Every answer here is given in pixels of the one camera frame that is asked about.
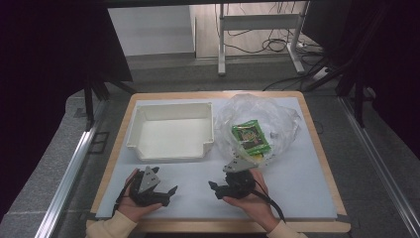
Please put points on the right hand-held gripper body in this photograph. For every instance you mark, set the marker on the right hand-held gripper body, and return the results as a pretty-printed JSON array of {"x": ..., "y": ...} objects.
[{"x": 238, "y": 183}]

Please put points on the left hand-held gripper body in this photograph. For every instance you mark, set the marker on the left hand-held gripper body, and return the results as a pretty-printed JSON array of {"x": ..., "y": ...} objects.
[{"x": 148, "y": 181}]

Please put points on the clear plastic bag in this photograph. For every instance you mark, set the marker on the clear plastic bag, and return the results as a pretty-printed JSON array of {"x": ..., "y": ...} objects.
[{"x": 277, "y": 115}]

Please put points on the person's right hand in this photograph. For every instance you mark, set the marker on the person's right hand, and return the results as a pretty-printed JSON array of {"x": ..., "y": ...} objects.
[{"x": 256, "y": 208}]

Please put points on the person's left hand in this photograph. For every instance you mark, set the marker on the person's left hand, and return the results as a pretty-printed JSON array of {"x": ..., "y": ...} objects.
[{"x": 133, "y": 210}]

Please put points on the white plastic tray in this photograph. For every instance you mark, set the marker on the white plastic tray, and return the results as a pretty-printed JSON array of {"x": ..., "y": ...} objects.
[{"x": 173, "y": 134}]

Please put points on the green snack packet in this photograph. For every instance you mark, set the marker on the green snack packet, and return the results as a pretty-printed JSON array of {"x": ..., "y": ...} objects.
[{"x": 250, "y": 136}]

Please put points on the wooden framed work board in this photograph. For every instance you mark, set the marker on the wooden framed work board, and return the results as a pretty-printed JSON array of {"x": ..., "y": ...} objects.
[{"x": 297, "y": 185}]

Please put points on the black tripod stand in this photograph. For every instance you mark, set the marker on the black tripod stand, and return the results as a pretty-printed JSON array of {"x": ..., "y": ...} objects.
[
  {"x": 358, "y": 99},
  {"x": 89, "y": 99}
]

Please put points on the white power strip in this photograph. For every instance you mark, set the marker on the white power strip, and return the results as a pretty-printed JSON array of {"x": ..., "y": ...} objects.
[{"x": 321, "y": 73}]

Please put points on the dark curtain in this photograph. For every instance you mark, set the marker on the dark curtain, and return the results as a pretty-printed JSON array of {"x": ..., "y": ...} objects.
[
  {"x": 393, "y": 66},
  {"x": 43, "y": 66}
]

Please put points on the aluminium rail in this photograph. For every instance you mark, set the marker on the aluminium rail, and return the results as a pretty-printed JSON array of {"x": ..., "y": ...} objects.
[
  {"x": 71, "y": 172},
  {"x": 379, "y": 165}
]

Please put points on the white wall panel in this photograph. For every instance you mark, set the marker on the white wall panel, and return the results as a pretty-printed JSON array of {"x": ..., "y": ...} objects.
[{"x": 148, "y": 29}]

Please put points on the white metal desk frame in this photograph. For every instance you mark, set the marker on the white metal desk frame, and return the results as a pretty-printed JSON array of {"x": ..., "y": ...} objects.
[{"x": 257, "y": 22}]

